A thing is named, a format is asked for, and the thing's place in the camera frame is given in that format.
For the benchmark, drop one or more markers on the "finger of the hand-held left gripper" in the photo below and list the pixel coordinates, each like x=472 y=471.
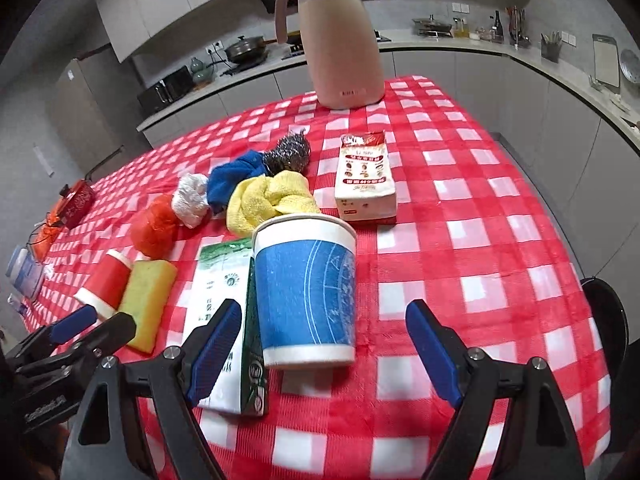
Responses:
x=75 y=322
x=107 y=332

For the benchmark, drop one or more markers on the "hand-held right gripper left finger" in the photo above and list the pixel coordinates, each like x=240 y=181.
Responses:
x=217 y=350

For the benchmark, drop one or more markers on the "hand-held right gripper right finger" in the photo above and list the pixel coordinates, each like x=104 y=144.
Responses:
x=432 y=355

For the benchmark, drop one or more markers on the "yellow sponge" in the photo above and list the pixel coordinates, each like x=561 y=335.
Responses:
x=147 y=300

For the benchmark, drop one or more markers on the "red white bottle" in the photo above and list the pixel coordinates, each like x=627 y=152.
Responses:
x=107 y=277

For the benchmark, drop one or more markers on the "blue white paper cup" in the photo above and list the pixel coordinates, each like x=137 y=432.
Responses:
x=305 y=290

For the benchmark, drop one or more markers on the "orange plastic bag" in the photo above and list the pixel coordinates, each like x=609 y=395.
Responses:
x=152 y=230

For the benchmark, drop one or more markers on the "yellow cloth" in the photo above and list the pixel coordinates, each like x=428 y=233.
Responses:
x=270 y=197

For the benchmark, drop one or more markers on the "blue cloth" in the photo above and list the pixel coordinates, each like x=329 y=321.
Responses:
x=230 y=182

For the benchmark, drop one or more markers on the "white red food packet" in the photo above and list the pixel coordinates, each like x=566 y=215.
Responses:
x=365 y=180

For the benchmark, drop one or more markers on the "green white carton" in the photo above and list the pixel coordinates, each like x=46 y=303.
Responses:
x=215 y=280

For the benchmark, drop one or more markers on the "clear plastic container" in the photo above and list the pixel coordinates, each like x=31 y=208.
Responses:
x=22 y=270

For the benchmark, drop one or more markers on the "orange mesh bag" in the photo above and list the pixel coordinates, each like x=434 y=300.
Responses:
x=42 y=237

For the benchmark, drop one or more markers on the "red box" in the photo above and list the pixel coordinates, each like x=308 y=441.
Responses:
x=75 y=205

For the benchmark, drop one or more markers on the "red white checkered tablecloth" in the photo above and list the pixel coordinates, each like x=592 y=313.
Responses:
x=475 y=210

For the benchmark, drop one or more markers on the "white plastic bag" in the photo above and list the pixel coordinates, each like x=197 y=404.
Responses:
x=190 y=200

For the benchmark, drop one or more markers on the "steel wool scrubber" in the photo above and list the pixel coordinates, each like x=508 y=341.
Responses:
x=290 y=152

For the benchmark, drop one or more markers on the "grey refrigerator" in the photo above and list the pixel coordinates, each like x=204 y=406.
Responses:
x=85 y=110

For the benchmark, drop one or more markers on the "black microwave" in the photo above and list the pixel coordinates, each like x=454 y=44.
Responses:
x=165 y=90

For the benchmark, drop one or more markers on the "green teapot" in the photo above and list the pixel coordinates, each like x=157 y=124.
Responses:
x=201 y=71

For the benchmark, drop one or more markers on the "lidded dark wok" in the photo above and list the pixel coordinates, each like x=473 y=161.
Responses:
x=245 y=49

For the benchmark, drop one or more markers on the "pink thermos jug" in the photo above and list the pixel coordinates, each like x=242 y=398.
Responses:
x=340 y=50

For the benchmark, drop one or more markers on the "dark utensil holder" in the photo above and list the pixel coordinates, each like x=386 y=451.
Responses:
x=551 y=50

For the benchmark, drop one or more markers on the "oil bottles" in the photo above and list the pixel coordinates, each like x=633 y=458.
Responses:
x=461 y=29

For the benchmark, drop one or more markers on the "metal pan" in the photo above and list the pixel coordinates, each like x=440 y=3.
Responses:
x=432 y=26

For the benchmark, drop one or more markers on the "dark wine bottle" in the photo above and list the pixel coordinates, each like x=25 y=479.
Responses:
x=498 y=27

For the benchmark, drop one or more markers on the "utensil rack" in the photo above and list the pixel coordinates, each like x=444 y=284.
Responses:
x=517 y=27

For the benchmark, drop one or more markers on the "white cutting board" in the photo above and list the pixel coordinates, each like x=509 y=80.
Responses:
x=606 y=60

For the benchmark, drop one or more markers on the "metal colander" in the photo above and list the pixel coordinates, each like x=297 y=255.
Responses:
x=631 y=66

